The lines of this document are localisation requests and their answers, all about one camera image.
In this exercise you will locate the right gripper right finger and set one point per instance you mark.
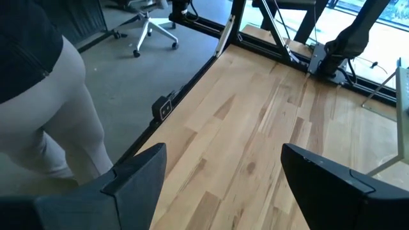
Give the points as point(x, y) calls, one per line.
point(329, 198)

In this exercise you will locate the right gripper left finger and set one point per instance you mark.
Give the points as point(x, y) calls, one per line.
point(134, 191)

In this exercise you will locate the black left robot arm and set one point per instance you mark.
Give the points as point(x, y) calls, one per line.
point(351, 38)

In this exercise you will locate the green perforated metal shelf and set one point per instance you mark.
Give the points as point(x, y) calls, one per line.
point(402, 111)

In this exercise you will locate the person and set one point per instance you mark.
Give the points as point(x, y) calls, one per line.
point(48, 105)

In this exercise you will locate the white-base office chair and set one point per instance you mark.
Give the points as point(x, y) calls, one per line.
point(148, 27)

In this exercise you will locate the black table-level camera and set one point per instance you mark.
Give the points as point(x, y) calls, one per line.
point(162, 108)

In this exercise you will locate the black aluminium frame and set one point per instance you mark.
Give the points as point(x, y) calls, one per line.
point(191, 83)

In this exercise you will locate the white strip on frame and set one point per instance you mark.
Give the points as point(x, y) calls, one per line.
point(225, 35)

